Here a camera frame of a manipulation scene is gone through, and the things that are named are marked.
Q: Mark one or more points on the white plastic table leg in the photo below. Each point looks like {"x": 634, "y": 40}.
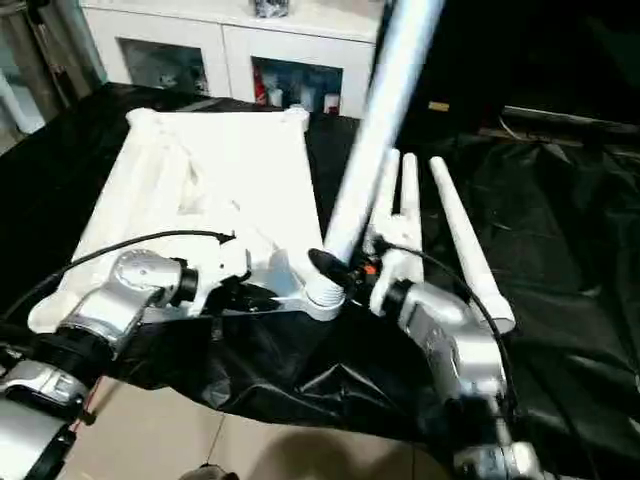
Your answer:
{"x": 385, "y": 110}
{"x": 465, "y": 240}
{"x": 388, "y": 190}
{"x": 410, "y": 210}

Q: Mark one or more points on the small grey container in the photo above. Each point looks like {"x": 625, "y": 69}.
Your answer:
{"x": 270, "y": 7}

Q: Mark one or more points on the small yellow label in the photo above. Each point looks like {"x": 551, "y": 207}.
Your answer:
{"x": 438, "y": 106}

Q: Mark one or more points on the dark metal rail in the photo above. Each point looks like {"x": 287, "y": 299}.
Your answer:
{"x": 570, "y": 120}

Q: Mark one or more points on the red bottle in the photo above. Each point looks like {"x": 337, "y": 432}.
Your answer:
{"x": 260, "y": 90}

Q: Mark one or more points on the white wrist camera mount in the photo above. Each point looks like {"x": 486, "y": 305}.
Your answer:
{"x": 220, "y": 265}
{"x": 400, "y": 270}

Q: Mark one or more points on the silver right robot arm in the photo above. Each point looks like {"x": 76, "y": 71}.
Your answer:
{"x": 460, "y": 350}

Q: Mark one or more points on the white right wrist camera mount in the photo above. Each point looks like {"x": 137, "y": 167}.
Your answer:
{"x": 400, "y": 270}

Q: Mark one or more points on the small white cup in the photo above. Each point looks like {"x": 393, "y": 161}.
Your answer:
{"x": 331, "y": 102}

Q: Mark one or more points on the black plastic mat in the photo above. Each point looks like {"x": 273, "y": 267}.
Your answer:
{"x": 560, "y": 250}

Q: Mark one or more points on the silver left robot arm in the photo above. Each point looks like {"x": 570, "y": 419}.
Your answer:
{"x": 90, "y": 320}

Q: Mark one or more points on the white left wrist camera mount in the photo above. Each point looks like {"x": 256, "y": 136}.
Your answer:
{"x": 220, "y": 265}

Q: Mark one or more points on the white glass-door cabinet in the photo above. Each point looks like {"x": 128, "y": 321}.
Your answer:
{"x": 220, "y": 35}

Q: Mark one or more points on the white plastic table top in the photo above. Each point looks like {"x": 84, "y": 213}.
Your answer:
{"x": 220, "y": 180}

